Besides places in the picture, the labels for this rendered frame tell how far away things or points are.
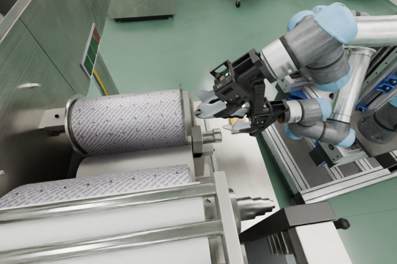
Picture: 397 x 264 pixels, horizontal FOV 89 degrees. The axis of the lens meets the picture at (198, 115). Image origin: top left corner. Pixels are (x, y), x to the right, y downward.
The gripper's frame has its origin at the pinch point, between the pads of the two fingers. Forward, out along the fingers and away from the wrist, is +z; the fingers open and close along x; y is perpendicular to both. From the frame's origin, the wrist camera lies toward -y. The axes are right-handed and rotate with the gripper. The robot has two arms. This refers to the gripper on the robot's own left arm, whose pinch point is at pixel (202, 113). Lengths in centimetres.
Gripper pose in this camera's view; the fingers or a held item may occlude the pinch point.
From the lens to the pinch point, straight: 53.5
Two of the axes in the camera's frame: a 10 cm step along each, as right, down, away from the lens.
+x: 1.3, 8.1, -5.7
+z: -7.6, 4.5, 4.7
